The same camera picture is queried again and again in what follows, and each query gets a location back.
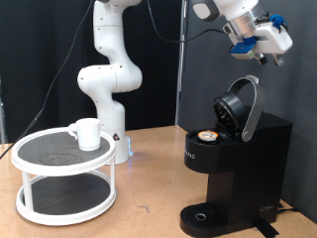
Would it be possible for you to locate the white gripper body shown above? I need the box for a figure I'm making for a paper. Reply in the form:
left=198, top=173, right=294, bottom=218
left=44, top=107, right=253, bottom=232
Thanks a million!
left=254, top=23, right=294, bottom=56

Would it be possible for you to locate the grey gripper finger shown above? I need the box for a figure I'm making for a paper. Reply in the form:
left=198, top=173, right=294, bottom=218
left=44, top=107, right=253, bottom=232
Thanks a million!
left=256, top=53, right=268, bottom=66
left=272, top=54, right=285, bottom=67

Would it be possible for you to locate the white orange-rimmed coffee pod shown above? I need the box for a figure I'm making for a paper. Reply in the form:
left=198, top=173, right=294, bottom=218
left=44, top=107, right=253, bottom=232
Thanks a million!
left=197, top=129, right=220, bottom=143

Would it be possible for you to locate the black Keurig coffee machine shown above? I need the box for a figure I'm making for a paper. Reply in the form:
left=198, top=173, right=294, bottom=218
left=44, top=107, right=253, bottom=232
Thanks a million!
left=179, top=74, right=293, bottom=238

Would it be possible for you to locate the white ceramic mug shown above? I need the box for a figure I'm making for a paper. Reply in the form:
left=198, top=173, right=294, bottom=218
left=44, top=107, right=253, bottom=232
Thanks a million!
left=67, top=117, right=102, bottom=152

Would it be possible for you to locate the grey metal pole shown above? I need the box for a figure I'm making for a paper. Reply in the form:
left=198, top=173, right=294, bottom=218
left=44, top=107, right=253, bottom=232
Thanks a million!
left=174, top=0, right=190, bottom=127

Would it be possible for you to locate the black tape strip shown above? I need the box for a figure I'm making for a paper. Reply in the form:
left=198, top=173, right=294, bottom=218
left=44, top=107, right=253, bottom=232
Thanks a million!
left=253, top=220, right=280, bottom=238

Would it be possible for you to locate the white two-tier turntable stand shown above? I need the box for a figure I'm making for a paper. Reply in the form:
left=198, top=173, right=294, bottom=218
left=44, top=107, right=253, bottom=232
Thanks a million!
left=10, top=127, right=117, bottom=227

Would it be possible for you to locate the blue cable clip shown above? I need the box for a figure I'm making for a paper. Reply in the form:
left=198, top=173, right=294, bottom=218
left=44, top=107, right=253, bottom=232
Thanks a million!
left=268, top=13, right=289, bottom=32

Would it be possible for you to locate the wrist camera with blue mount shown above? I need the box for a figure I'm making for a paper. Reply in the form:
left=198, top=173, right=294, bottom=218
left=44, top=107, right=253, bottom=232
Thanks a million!
left=229, top=35, right=260, bottom=61

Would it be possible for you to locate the black power cord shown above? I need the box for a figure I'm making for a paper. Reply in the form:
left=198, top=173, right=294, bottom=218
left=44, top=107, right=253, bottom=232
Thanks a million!
left=276, top=201, right=298, bottom=216

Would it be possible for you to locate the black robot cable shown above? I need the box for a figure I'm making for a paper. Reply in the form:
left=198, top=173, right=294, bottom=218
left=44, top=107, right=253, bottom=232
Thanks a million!
left=0, top=0, right=232, bottom=161

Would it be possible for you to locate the grey metal frame post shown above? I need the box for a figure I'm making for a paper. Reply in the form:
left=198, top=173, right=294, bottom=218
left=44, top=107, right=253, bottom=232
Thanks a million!
left=0, top=73, right=6, bottom=145

